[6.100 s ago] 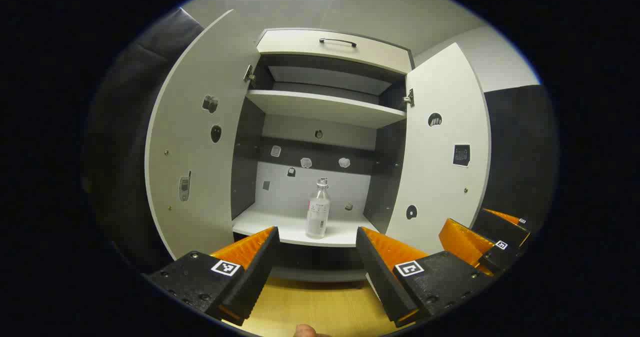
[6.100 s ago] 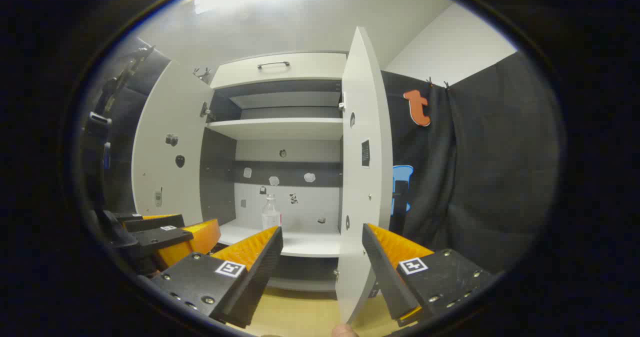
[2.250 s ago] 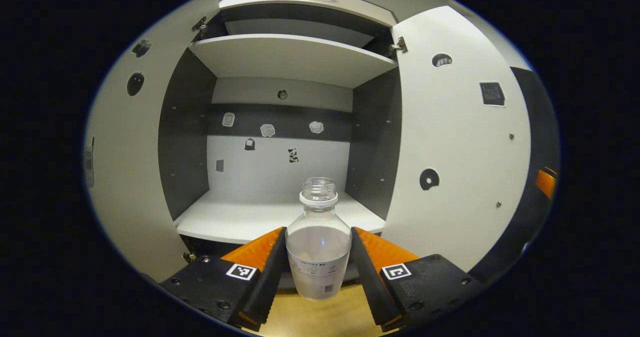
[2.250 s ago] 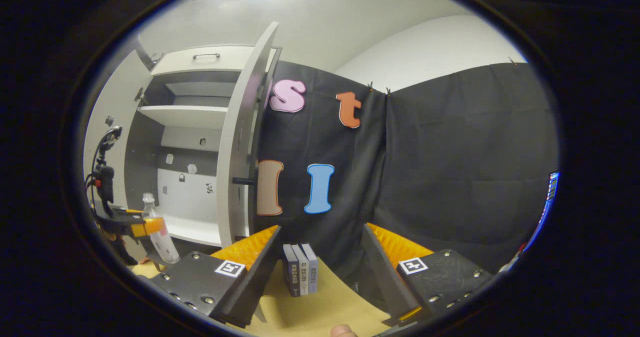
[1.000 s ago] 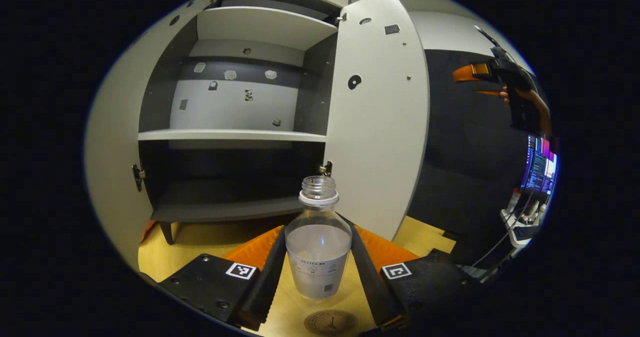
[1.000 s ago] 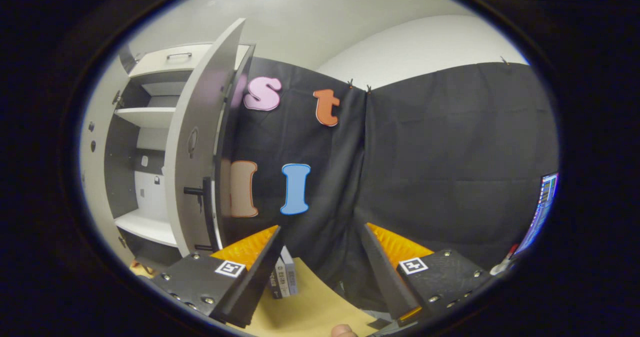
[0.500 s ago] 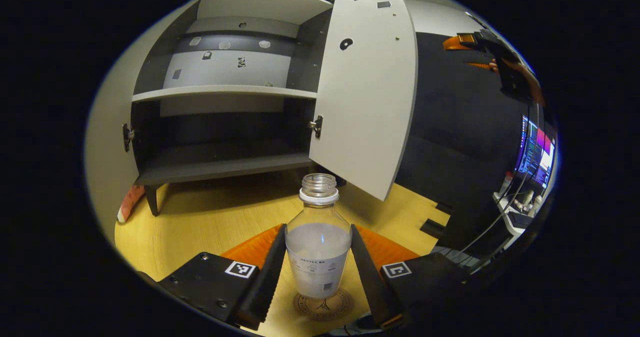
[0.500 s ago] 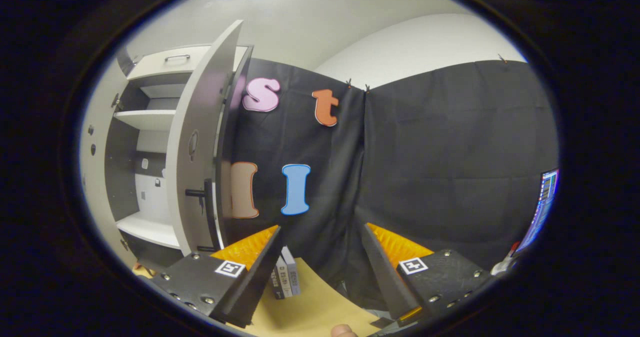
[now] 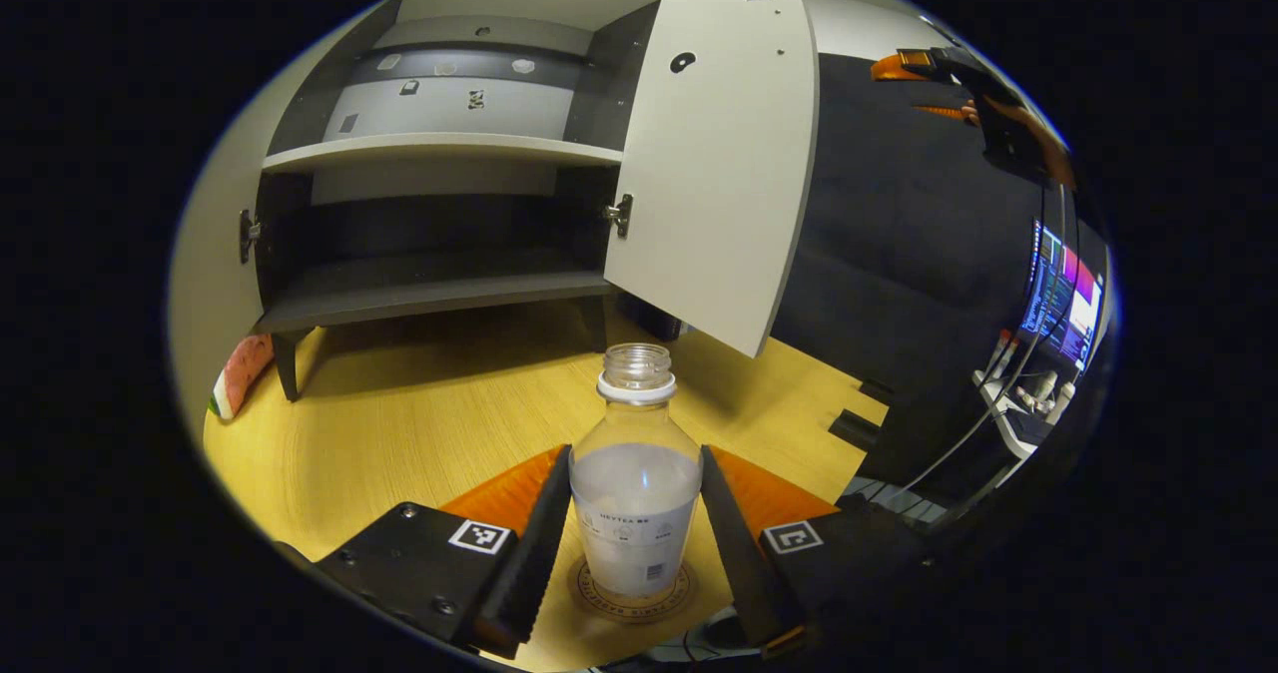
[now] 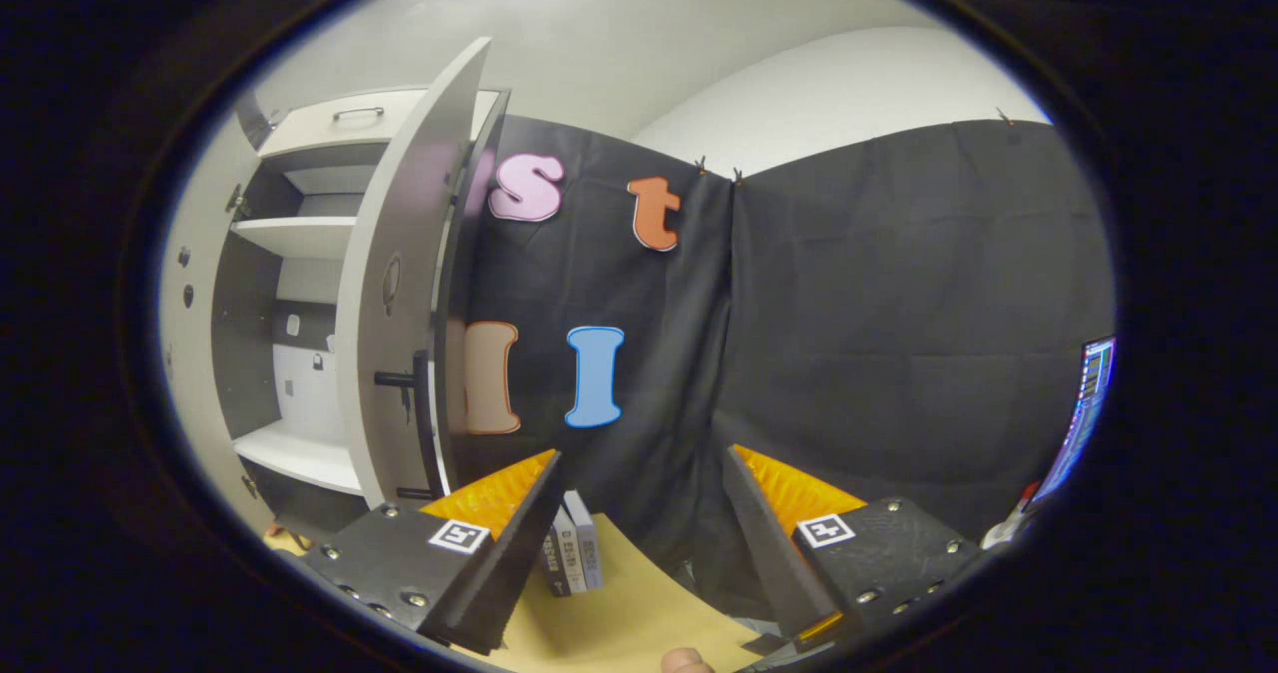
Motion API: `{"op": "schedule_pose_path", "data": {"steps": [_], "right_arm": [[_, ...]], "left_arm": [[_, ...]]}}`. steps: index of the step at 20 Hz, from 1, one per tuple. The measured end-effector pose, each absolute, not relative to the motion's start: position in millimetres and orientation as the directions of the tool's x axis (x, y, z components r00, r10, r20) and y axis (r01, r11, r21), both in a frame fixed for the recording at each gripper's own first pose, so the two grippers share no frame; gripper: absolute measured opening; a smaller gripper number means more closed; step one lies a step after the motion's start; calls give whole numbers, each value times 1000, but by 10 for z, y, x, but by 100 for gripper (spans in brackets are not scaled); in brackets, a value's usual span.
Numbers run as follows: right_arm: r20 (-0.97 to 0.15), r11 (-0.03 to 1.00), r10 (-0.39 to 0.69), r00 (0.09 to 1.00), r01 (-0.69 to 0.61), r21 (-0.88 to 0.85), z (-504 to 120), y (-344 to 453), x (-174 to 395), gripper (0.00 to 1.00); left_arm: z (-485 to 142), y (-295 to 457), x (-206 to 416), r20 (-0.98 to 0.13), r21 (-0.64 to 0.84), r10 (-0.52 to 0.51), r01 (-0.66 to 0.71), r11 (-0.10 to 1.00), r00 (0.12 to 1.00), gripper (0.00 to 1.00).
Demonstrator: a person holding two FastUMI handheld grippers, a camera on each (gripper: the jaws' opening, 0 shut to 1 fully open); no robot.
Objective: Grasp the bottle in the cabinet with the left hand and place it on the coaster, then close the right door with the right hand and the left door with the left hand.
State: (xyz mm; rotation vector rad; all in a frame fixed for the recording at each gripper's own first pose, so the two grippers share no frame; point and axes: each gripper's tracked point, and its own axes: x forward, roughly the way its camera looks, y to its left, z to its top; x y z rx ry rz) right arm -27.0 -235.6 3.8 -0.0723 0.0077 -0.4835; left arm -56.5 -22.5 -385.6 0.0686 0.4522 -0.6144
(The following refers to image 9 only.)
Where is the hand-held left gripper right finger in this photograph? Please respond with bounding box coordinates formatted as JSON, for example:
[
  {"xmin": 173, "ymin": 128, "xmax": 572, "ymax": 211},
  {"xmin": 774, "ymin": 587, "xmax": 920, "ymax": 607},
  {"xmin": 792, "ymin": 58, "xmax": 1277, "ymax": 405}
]
[{"xmin": 699, "ymin": 443, "xmax": 940, "ymax": 659}]

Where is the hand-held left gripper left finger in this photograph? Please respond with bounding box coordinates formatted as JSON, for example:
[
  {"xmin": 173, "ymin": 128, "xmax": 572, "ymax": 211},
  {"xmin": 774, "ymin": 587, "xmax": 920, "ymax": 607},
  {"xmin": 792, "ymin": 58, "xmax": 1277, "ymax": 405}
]
[{"xmin": 315, "ymin": 443, "xmax": 573, "ymax": 659}]

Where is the round brown coaster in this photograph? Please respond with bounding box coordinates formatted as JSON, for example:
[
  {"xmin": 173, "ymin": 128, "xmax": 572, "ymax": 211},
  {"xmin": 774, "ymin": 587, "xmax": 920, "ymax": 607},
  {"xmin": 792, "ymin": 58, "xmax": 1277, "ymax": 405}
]
[{"xmin": 567, "ymin": 553, "xmax": 697, "ymax": 624}]

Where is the clear plastic bottle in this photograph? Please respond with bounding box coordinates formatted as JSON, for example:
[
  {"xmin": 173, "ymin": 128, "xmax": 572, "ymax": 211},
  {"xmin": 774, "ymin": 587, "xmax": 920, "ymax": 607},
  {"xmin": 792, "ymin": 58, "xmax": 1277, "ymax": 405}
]
[{"xmin": 569, "ymin": 343, "xmax": 703, "ymax": 599}]

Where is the white cabinet door cat sticker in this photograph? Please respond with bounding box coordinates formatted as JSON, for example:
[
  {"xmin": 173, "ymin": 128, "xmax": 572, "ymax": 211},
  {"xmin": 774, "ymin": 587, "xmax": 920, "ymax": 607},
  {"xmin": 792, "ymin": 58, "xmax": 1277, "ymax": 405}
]
[{"xmin": 604, "ymin": 0, "xmax": 820, "ymax": 357}]

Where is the white and grey cabinet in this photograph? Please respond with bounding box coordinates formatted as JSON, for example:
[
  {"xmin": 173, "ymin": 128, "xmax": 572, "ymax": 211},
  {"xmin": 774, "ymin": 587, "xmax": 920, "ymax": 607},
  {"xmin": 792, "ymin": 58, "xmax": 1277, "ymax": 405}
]
[{"xmin": 240, "ymin": 0, "xmax": 690, "ymax": 401}]

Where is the computer monitor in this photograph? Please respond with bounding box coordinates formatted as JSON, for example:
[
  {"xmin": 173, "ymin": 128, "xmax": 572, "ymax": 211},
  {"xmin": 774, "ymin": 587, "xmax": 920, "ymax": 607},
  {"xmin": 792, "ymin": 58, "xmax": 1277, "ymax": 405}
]
[{"xmin": 1020, "ymin": 219, "xmax": 1106, "ymax": 372}]

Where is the red tipped marker pen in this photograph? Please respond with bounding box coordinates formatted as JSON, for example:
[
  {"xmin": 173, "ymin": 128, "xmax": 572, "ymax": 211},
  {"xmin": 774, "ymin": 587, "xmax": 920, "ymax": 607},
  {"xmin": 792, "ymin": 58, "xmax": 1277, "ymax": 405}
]
[{"xmin": 983, "ymin": 329, "xmax": 1019, "ymax": 379}]

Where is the white desk organizer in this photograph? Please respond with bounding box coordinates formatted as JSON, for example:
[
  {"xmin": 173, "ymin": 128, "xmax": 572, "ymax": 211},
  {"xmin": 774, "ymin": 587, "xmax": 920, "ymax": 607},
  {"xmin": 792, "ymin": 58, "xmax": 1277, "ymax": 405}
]
[{"xmin": 973, "ymin": 368, "xmax": 1061, "ymax": 459}]

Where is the red green watermelon toy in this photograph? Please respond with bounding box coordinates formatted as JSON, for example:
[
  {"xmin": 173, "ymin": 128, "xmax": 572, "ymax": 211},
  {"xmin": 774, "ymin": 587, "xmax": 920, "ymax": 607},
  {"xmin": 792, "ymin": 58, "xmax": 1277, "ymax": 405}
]
[{"xmin": 208, "ymin": 334, "xmax": 276, "ymax": 421}]

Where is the grey cable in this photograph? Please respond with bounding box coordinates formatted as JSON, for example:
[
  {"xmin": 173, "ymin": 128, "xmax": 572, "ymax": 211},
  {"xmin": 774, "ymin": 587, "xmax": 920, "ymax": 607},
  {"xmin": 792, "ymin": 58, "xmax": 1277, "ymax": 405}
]
[{"xmin": 884, "ymin": 179, "xmax": 1069, "ymax": 504}]

